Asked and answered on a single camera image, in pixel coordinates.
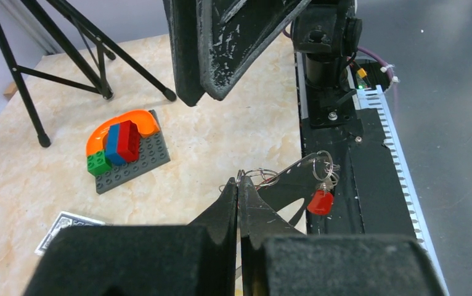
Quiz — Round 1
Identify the perforated metal keyring plate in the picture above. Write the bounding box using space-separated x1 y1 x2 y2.
237 150 341 228

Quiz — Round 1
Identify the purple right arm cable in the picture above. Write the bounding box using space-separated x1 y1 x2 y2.
280 24 400 95

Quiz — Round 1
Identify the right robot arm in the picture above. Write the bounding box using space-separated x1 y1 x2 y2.
163 0 362 128

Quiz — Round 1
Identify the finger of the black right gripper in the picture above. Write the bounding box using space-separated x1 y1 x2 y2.
196 1 309 101
163 0 205 107

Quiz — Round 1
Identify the grey lego baseplate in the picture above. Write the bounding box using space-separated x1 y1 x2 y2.
86 109 171 194

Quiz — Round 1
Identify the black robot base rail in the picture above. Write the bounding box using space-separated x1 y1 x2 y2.
296 54 426 244

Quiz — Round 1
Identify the green lego brick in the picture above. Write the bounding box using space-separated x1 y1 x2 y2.
87 149 112 176

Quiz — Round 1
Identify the black tripod stand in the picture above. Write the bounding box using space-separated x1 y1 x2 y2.
0 1 177 148

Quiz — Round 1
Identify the orange curved lego tube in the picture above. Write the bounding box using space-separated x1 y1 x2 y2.
86 109 161 157

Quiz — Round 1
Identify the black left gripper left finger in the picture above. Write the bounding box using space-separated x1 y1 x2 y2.
24 178 237 295

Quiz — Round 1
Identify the blue lego brick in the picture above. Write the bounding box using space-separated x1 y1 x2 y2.
105 123 127 165

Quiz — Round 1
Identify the red lego brick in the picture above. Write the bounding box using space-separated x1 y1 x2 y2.
116 120 140 163

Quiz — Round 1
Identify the playing card deck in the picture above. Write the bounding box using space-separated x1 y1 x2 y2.
35 211 107 256

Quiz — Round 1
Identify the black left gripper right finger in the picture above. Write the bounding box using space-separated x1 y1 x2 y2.
239 177 445 295

